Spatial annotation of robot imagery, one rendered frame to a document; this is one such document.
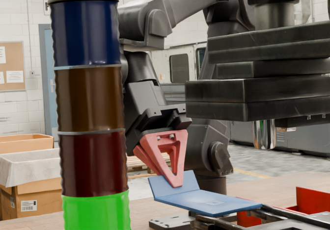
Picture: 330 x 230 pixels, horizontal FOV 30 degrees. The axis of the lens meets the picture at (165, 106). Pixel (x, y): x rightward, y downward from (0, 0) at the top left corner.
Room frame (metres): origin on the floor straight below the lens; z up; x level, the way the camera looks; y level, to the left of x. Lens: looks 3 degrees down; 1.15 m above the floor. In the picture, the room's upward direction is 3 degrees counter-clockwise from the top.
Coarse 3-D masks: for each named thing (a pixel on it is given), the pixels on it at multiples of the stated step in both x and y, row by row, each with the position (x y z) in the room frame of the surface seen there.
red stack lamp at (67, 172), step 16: (64, 144) 0.33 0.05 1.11; (80, 144) 0.32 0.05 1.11; (96, 144) 0.32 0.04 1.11; (112, 144) 0.33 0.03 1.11; (64, 160) 0.33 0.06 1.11; (80, 160) 0.32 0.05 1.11; (96, 160) 0.32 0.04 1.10; (112, 160) 0.33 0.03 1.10; (64, 176) 0.33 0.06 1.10; (80, 176) 0.32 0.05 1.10; (96, 176) 0.32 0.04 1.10; (112, 176) 0.33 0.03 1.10; (64, 192) 0.33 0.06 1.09; (80, 192) 0.33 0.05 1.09; (96, 192) 0.32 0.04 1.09; (112, 192) 0.33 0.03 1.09
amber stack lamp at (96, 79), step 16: (64, 80) 0.33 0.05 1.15; (80, 80) 0.32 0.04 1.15; (96, 80) 0.32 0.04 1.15; (112, 80) 0.33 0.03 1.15; (64, 96) 0.33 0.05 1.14; (80, 96) 0.32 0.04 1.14; (96, 96) 0.32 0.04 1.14; (112, 96) 0.33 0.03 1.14; (64, 112) 0.33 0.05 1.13; (80, 112) 0.32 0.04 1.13; (96, 112) 0.32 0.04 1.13; (112, 112) 0.33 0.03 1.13; (64, 128) 0.33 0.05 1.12; (80, 128) 0.32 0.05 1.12; (96, 128) 0.32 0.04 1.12; (112, 128) 0.33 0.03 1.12
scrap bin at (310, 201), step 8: (296, 192) 0.97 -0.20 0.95; (304, 192) 0.95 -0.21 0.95; (312, 192) 0.93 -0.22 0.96; (320, 192) 0.92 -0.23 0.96; (328, 192) 0.90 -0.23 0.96; (304, 200) 0.95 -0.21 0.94; (312, 200) 0.93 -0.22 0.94; (320, 200) 0.92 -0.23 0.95; (328, 200) 0.90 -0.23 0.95; (280, 208) 0.82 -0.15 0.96; (288, 208) 0.95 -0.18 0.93; (296, 208) 0.96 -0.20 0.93; (304, 208) 0.95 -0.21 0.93; (312, 208) 0.93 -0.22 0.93; (320, 208) 0.92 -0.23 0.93; (328, 208) 0.90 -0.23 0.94; (240, 216) 0.90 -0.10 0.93; (240, 224) 0.90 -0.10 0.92; (248, 224) 0.89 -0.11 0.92; (256, 224) 0.87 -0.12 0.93
